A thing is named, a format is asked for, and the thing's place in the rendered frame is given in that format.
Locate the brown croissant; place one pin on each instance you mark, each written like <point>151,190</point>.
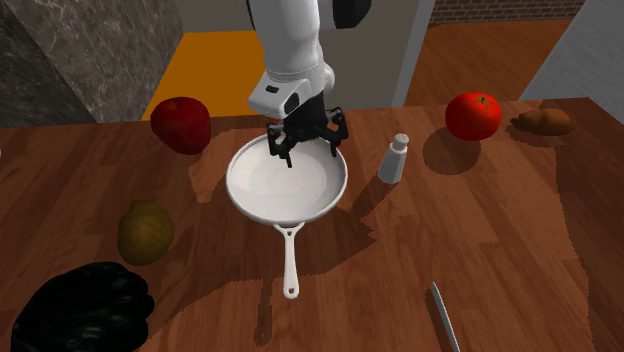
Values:
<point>545,122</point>

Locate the red apple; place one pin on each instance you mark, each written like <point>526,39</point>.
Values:
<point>181,124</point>

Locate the white salt shaker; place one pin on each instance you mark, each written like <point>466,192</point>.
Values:
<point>394,162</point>

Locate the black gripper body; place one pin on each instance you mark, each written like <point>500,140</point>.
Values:
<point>307,119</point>

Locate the yellow-green pear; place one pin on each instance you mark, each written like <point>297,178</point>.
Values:
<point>145,233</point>

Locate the grey table knife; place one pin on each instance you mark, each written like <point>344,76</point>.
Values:
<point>444,318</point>

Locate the black lumpy squash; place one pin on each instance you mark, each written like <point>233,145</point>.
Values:
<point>83,312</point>

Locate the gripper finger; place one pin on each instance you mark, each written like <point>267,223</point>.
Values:
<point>279,145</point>
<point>337,130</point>

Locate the red tomato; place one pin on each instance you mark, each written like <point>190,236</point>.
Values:
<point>473,117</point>

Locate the white frying pan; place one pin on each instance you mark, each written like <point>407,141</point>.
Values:
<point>286,181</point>

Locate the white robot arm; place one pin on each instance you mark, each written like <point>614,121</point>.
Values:
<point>291,44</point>

